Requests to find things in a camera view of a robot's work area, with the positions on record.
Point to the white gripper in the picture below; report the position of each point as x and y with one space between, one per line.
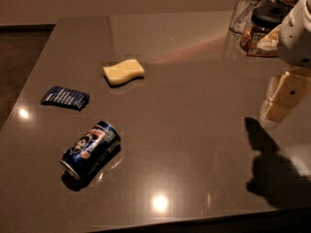
295 44

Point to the blue pepsi can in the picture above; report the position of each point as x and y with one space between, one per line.
92 149

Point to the black-lidded glass jar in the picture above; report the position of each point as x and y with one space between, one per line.
263 20

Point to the clear glass cup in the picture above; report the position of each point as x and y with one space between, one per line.
242 11

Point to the yellow sponge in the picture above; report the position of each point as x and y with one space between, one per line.
123 72

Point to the blue snack wrapper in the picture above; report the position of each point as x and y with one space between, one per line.
65 98

